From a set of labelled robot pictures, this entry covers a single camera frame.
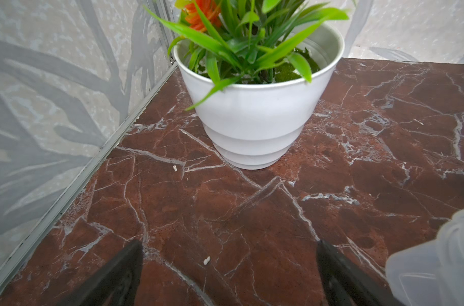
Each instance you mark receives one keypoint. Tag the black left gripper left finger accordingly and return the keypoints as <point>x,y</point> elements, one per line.
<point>116,283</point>

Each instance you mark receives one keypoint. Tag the clear plastic lunch box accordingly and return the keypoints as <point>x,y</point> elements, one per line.
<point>431,273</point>

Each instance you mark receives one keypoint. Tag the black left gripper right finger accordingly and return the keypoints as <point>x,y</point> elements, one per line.
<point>344,283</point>

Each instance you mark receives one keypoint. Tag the green artificial plant with flowers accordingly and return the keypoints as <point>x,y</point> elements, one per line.
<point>244,42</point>

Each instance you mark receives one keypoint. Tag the white flower pot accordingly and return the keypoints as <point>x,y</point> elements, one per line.
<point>252,126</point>

